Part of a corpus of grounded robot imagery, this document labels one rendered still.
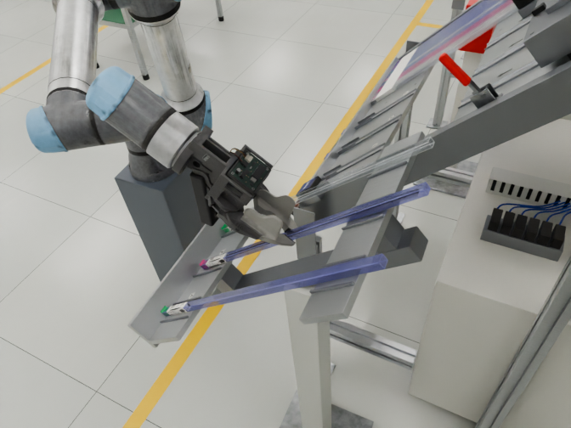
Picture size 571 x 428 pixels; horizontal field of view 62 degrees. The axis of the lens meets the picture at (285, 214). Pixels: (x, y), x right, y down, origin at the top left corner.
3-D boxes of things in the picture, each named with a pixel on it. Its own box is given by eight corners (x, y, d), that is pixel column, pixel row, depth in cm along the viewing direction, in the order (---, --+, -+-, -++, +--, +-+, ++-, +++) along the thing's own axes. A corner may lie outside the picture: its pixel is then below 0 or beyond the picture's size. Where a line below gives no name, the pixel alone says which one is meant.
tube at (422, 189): (204, 269, 92) (200, 266, 92) (207, 264, 93) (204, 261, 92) (427, 195, 55) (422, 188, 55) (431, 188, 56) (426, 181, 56)
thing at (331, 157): (319, 218, 107) (298, 196, 106) (408, 76, 147) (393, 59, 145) (323, 217, 106) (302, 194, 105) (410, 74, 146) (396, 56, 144)
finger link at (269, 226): (300, 245, 67) (250, 204, 67) (281, 260, 72) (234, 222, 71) (309, 231, 69) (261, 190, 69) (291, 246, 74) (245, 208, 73)
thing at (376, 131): (315, 209, 106) (306, 199, 105) (405, 68, 145) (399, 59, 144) (377, 180, 91) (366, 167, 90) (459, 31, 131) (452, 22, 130)
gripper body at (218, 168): (254, 201, 65) (182, 147, 63) (231, 227, 72) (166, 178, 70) (278, 167, 70) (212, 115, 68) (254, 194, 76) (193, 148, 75)
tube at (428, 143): (225, 233, 100) (222, 229, 100) (228, 228, 101) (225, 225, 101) (432, 148, 64) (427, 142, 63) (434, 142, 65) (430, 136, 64)
